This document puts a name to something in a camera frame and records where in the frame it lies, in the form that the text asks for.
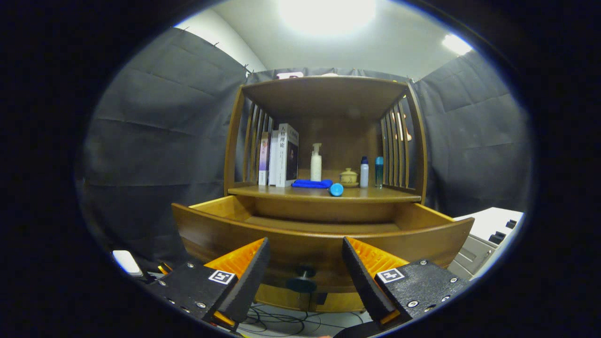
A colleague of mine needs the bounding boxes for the white grey printer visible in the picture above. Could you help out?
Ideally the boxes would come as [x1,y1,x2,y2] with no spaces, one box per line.
[447,207,524,281]

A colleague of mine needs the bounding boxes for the white pump bottle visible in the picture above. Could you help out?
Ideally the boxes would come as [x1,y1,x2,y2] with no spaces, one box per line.
[310,143,323,182]

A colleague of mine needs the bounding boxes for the purple book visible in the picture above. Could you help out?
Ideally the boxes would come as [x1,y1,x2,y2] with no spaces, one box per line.
[258,132,270,186]

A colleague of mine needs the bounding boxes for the wooden cabinet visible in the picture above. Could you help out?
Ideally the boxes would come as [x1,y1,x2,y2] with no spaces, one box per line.
[171,75,475,314]

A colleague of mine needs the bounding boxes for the small ceiling light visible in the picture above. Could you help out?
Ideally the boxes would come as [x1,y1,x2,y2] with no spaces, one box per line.
[441,33,472,56]

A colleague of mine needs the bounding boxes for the wooden cabinet door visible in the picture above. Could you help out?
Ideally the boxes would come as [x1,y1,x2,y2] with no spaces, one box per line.
[254,283,310,311]
[310,291,367,314]

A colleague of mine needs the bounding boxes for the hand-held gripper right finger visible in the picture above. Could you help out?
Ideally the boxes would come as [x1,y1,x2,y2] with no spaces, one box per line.
[341,236,471,329]

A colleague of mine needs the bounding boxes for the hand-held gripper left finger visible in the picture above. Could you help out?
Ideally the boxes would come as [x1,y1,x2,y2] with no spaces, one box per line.
[146,237,271,331]

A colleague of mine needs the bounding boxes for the thin white book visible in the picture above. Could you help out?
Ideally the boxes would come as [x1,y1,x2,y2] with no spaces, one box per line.
[269,130,279,186]

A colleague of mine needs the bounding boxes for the black backdrop cloth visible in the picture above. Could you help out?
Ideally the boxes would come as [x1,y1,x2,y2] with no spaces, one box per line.
[75,27,533,273]

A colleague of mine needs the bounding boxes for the wooden countertop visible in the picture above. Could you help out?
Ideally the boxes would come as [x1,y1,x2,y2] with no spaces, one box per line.
[228,181,422,203]

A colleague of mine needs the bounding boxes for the black floor cables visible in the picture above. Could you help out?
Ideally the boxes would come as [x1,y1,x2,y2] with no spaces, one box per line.
[232,303,362,338]

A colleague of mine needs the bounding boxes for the blue folded cloth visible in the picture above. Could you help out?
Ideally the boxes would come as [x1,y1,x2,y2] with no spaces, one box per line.
[292,179,333,189]

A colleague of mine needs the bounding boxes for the large ceiling light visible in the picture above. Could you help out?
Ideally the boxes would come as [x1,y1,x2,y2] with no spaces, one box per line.
[277,0,376,36]

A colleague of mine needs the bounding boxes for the white flat device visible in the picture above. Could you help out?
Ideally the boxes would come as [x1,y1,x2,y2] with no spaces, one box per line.
[112,250,144,277]

